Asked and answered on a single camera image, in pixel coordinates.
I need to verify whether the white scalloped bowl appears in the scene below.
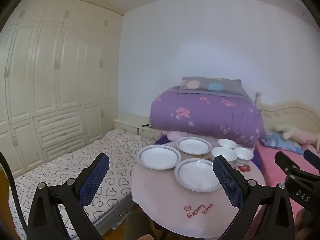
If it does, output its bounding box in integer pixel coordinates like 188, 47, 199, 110
217, 139, 238, 150
234, 147, 254, 166
211, 147, 237, 162

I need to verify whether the white plate with grey rim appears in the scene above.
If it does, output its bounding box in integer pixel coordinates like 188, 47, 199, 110
176, 137, 212, 155
174, 158, 223, 192
137, 144, 182, 170

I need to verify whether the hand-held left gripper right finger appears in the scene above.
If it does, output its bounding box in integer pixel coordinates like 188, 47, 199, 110
212, 155, 295, 240

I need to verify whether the blue printed pillow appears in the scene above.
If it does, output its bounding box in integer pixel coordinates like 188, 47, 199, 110
262, 133, 304, 153

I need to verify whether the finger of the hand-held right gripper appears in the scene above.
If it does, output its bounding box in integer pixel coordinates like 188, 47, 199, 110
274, 151, 304, 178
304, 149, 320, 175

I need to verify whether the pink bed sheet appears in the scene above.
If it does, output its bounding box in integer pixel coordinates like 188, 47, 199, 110
255, 140, 320, 215

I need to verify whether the black cable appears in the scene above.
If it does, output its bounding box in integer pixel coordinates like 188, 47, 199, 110
0, 151, 27, 234

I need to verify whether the person's right hand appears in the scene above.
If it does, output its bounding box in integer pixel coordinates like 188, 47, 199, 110
296, 209, 318, 232

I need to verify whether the purple floral quilt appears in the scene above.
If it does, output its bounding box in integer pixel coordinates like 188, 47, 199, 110
149, 86, 267, 148

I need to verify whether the cream panelled wardrobe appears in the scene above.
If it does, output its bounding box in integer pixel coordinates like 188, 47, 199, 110
0, 0, 124, 178

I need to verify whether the round pink printed table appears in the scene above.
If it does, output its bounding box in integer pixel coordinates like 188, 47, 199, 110
131, 140, 266, 238

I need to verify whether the cream carved headboard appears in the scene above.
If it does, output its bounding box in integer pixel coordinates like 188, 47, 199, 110
255, 91, 320, 133

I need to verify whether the white heart-print mattress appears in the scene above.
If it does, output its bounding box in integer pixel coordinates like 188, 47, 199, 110
9, 128, 155, 239

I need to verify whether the cream nightstand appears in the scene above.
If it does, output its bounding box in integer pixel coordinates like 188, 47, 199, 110
113, 114, 160, 140

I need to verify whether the grey floral pillow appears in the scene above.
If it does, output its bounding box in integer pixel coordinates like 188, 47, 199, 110
178, 77, 252, 102

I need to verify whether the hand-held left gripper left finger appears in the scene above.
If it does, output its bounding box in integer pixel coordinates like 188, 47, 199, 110
26, 152, 110, 240

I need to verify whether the cream plush toy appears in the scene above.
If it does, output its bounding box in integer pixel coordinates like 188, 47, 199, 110
271, 124, 320, 152

